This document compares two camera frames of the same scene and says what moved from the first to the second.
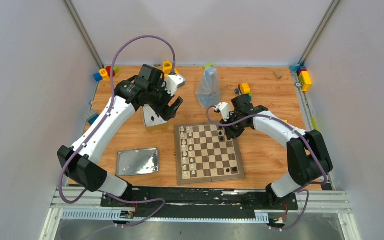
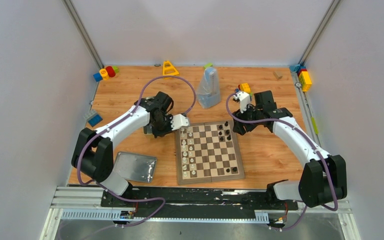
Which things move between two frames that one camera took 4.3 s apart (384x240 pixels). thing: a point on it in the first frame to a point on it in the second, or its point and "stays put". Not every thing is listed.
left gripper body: x=165 y=107 to x=160 y=126
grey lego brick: x=88 y=114 stays put
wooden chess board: x=204 y=153 stays put
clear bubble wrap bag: x=207 y=90 stays put
